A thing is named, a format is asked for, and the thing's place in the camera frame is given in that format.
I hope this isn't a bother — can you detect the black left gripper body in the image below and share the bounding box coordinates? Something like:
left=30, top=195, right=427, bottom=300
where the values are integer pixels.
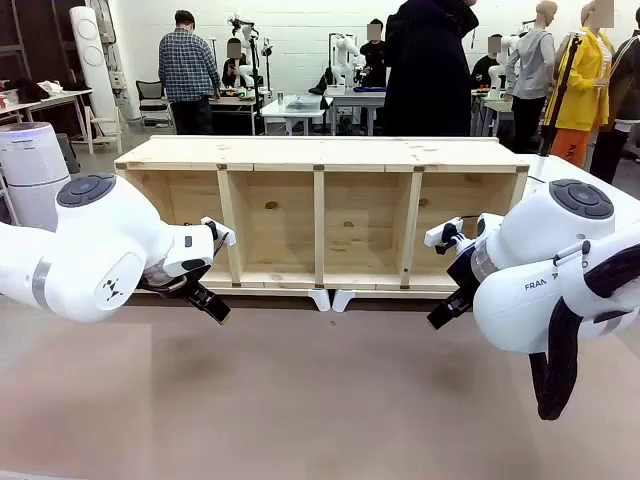
left=137, top=260, right=215, bottom=301

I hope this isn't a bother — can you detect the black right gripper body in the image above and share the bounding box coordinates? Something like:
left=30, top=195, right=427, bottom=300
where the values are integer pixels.
left=446, top=246, right=482, bottom=302

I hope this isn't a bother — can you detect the white wooden chair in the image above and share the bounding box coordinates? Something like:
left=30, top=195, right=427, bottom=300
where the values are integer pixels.
left=74, top=103, right=125, bottom=156

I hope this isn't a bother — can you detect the white cylindrical air purifier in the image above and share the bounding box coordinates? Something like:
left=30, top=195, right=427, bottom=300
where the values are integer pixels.
left=0, top=121, right=72, bottom=234

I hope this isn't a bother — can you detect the black mesh office chair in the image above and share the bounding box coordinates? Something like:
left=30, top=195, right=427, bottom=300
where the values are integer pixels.
left=135, top=79, right=175, bottom=130

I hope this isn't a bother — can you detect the wooden four-compartment shelf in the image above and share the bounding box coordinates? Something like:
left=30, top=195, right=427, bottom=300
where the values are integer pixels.
left=114, top=134, right=531, bottom=294

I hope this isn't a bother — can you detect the black tripod stand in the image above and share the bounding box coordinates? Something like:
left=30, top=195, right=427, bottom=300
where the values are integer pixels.
left=537, top=31, right=587, bottom=157

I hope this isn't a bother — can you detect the person in black coat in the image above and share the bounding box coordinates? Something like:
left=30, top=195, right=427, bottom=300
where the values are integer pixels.
left=381, top=0, right=482, bottom=138

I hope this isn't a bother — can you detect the grey work table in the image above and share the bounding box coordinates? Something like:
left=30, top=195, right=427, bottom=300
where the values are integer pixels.
left=324, top=86, right=389, bottom=137

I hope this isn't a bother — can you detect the seated person in black sweater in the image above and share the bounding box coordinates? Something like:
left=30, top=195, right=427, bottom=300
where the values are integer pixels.
left=469, top=33, right=512, bottom=92

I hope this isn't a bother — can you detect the person in plaid shirt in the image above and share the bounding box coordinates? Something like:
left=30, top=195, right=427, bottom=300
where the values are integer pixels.
left=157, top=9, right=223, bottom=136

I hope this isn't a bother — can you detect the small white table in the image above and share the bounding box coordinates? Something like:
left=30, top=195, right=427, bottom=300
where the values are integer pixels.
left=260, top=93, right=335, bottom=137

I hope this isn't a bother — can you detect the mannequin in grey hoodie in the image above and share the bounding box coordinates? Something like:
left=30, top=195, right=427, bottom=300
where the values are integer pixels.
left=505, top=0, right=559, bottom=155

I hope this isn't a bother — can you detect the long white side table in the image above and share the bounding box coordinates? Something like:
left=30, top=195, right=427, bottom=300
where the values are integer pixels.
left=0, top=87, right=95, bottom=142

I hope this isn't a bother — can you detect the mannequin in yellow jacket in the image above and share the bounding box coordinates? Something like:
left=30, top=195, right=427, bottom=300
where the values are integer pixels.
left=541, top=0, right=617, bottom=170

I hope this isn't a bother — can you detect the seated person in dark clothes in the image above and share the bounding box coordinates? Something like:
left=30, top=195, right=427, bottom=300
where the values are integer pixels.
left=221, top=36, right=253, bottom=92

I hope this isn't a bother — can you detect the standing person in black top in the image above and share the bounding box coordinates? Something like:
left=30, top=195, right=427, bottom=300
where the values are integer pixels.
left=358, top=18, right=389, bottom=90

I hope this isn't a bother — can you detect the white standing air conditioner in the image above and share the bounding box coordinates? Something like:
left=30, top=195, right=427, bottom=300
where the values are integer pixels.
left=69, top=5, right=123, bottom=122

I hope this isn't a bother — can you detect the mannequin in dark striped jacket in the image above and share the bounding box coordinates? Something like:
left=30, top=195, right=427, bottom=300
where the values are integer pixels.
left=589, top=11, right=640, bottom=187

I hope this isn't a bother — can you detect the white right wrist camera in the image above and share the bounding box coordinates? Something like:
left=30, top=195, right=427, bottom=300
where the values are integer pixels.
left=424, top=217, right=474, bottom=256

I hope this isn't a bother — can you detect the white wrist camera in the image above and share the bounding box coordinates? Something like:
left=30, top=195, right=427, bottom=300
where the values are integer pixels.
left=199, top=216, right=237, bottom=249
left=424, top=217, right=474, bottom=256

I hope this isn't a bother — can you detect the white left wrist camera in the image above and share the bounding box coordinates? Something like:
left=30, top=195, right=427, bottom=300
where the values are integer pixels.
left=199, top=216, right=237, bottom=249

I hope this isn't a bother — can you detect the black sleeved arm cable bundle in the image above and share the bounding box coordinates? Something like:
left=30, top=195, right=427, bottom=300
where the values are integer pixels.
left=528, top=246, right=640, bottom=422

